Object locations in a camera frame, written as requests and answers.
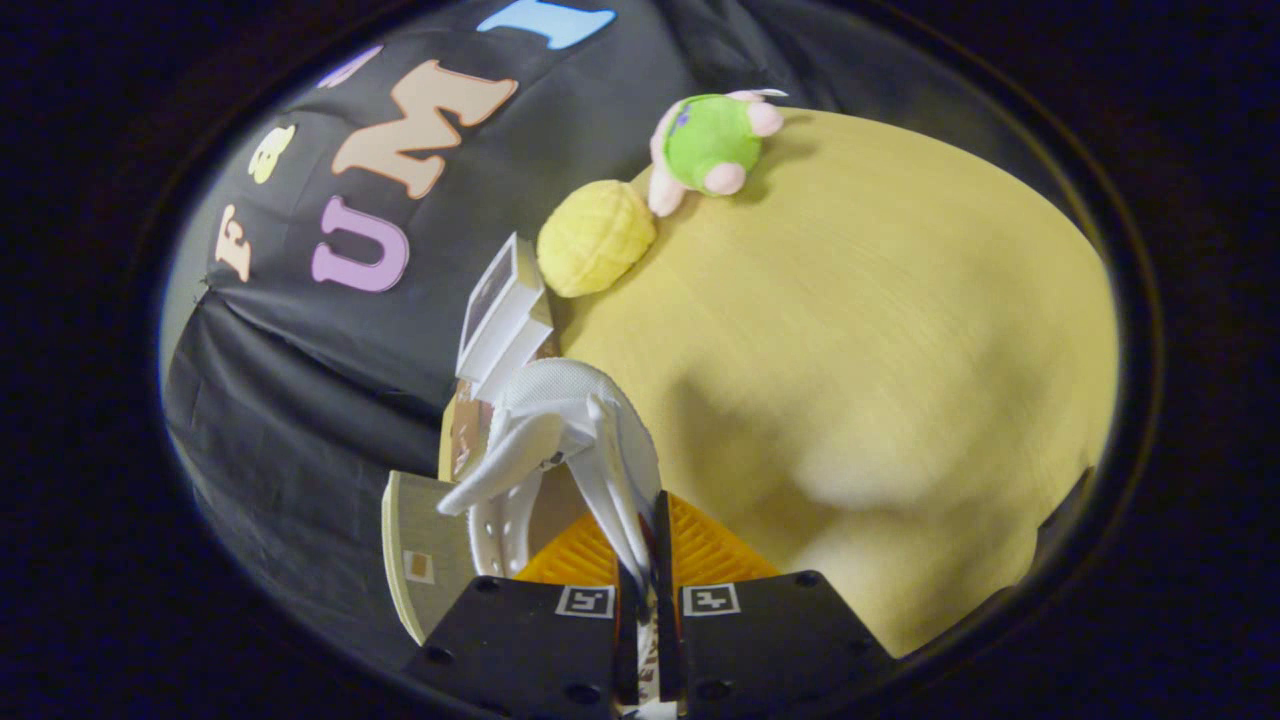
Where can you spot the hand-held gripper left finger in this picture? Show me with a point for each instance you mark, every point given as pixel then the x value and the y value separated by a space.
pixel 530 650

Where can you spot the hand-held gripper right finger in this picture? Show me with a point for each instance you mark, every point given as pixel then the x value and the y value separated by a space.
pixel 780 640

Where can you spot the cream fabric storage box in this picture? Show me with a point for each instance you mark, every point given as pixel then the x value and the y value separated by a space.
pixel 430 560

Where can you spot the white shoe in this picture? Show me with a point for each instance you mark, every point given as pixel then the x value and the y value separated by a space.
pixel 575 430

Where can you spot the pinkish brown thick book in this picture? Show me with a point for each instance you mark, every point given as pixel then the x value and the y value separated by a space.
pixel 468 440

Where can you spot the plain white book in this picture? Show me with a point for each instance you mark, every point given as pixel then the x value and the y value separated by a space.
pixel 520 365

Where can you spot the yellow knitted plush ball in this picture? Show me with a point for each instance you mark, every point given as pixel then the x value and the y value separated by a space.
pixel 595 238

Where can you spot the pink and green plush toy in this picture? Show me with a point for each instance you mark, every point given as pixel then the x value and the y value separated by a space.
pixel 705 140

